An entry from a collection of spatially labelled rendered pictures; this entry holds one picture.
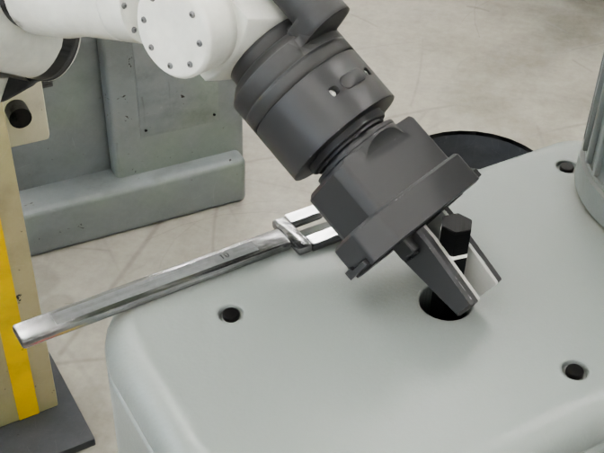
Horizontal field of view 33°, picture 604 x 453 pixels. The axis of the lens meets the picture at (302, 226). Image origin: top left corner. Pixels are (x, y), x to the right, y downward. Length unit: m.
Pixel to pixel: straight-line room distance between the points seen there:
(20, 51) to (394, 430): 0.45
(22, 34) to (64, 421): 2.34
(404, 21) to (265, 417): 4.69
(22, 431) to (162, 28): 2.52
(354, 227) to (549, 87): 4.18
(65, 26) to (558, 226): 0.40
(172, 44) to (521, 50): 4.46
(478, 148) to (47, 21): 2.55
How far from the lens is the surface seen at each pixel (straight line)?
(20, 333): 0.68
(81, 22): 0.79
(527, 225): 0.79
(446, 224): 0.66
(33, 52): 0.89
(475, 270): 0.69
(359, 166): 0.65
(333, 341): 0.67
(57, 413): 3.16
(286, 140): 0.66
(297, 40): 0.66
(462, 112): 4.54
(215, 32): 0.66
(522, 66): 4.97
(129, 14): 0.76
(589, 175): 0.81
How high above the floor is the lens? 2.36
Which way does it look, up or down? 38 degrees down
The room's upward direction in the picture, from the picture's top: 2 degrees clockwise
